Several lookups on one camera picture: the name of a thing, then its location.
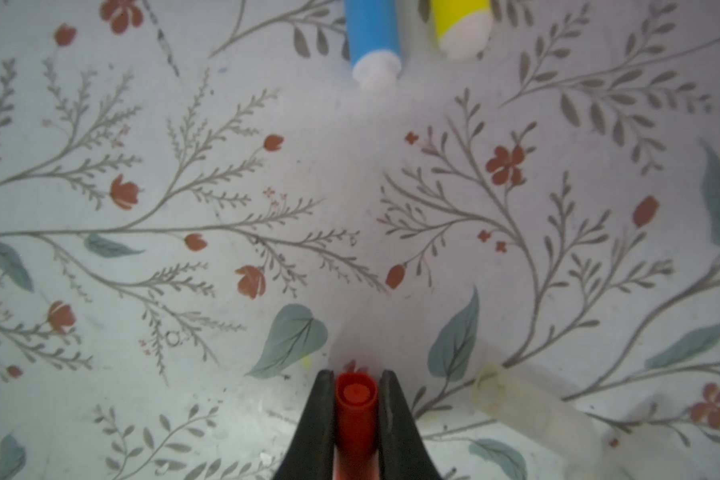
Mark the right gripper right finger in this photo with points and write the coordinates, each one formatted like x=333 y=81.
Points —
x=402 y=453

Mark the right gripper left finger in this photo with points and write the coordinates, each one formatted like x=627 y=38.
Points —
x=310 y=455

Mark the clear pen cap on table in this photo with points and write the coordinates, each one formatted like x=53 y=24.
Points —
x=537 y=414

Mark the red pen cap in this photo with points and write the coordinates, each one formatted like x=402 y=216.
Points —
x=356 y=437

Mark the blue highlighter pen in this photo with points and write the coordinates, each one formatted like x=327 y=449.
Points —
x=374 y=43

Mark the yellow highlighter pen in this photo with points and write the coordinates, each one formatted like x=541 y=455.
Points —
x=462 y=27

